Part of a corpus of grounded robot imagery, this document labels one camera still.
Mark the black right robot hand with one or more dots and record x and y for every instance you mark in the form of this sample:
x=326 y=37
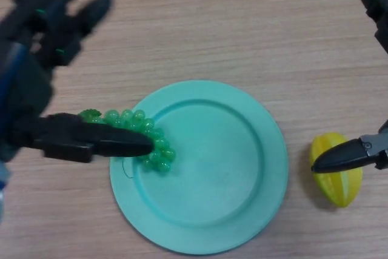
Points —
x=339 y=157

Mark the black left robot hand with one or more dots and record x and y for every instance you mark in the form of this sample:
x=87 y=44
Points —
x=27 y=89

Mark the green grape bunch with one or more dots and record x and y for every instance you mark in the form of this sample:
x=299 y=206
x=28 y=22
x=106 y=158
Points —
x=163 y=153

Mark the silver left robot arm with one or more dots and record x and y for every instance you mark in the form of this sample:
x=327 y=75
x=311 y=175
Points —
x=3 y=180

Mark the green round plate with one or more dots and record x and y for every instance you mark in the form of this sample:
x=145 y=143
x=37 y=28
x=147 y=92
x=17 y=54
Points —
x=212 y=180

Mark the yellow starfruit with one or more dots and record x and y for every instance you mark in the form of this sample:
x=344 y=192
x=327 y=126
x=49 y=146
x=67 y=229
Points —
x=339 y=187

